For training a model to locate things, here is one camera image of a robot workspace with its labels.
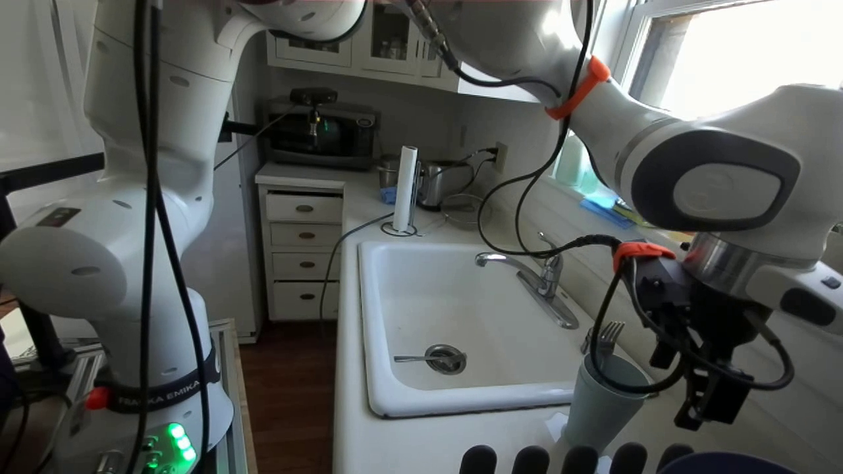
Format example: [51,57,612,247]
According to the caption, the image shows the orange cable strap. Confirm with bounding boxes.
[545,55,613,124]

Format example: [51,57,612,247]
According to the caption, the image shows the light teal cup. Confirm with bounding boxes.
[561,351,655,450]

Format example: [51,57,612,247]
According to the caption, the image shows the dark toaster oven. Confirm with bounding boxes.
[258,99,381,172]

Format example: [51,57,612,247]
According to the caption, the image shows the metal paper towel holder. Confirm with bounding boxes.
[379,219,421,240]

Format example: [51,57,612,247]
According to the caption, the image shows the chrome faucet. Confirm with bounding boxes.
[474,232,583,332]

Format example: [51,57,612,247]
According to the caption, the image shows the grey metal fork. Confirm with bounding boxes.
[576,322,626,363]

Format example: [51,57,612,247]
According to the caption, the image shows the small metal pot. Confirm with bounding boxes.
[416,160,450,214]

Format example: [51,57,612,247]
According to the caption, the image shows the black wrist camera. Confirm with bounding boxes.
[626,257,696,338]

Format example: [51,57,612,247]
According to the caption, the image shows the orange cable clip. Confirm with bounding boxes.
[612,240,676,270]

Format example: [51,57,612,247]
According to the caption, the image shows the black camera cable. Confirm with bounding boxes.
[404,0,799,396]

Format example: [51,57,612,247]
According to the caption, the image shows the white framed window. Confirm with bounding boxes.
[603,0,843,126]

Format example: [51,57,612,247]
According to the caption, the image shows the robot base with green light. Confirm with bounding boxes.
[0,314,258,474]

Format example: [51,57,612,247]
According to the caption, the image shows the black webcam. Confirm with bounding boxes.
[287,85,341,107]

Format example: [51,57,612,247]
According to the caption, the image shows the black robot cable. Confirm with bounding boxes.
[121,0,218,474]

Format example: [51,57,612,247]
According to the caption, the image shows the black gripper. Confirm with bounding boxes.
[654,295,780,431]

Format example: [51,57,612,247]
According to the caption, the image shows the metal sink drain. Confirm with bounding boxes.
[421,342,470,377]

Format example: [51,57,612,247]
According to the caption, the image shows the white wall cabinet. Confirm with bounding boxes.
[264,0,539,105]

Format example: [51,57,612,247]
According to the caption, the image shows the white drawer cabinet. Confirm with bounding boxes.
[252,160,351,326]

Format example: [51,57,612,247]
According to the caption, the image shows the white ceramic sink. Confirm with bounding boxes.
[352,238,661,421]

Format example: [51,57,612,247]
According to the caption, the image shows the black appliance cord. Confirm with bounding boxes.
[316,207,399,332]

